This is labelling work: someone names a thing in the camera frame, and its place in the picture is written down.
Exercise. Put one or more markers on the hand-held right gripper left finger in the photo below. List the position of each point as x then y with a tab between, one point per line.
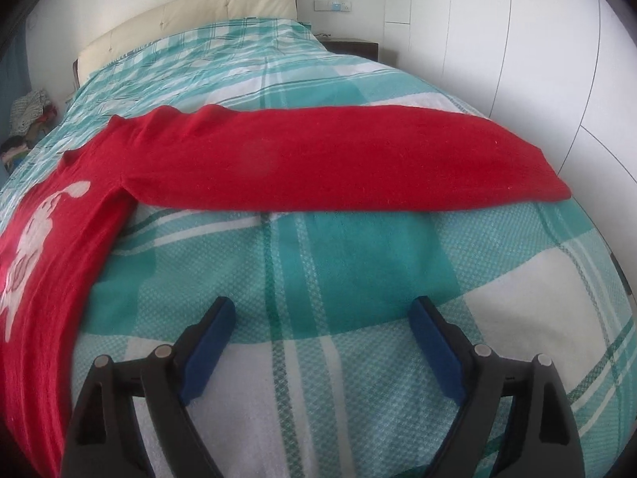
209	353

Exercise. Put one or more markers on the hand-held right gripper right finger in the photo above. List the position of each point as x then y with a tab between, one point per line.
438	348

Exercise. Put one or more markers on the red sweater with white print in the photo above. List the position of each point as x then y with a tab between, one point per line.
323	159

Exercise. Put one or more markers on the pile of mixed clothes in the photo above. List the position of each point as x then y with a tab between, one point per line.
30	109

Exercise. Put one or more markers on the teal plaid bedspread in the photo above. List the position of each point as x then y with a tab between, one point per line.
348	259

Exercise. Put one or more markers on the dark wooden nightstand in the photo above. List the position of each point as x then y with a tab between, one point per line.
356	49

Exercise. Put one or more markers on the white wardrobe doors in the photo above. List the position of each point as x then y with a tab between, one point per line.
497	35

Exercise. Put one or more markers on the blue curtain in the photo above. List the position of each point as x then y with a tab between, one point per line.
12	74

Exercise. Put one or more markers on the cream padded headboard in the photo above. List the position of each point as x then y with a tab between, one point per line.
199	10

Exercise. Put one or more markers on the white wall socket panel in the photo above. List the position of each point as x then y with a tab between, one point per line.
332	5

